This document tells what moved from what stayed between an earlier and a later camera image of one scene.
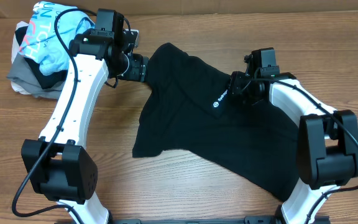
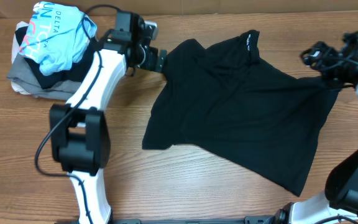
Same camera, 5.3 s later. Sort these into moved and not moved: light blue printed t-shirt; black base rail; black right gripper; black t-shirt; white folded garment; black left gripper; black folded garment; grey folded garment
Moved: black right gripper; black t-shirt; black left gripper
Not moved: black folded garment; white folded garment; black base rail; light blue printed t-shirt; grey folded garment
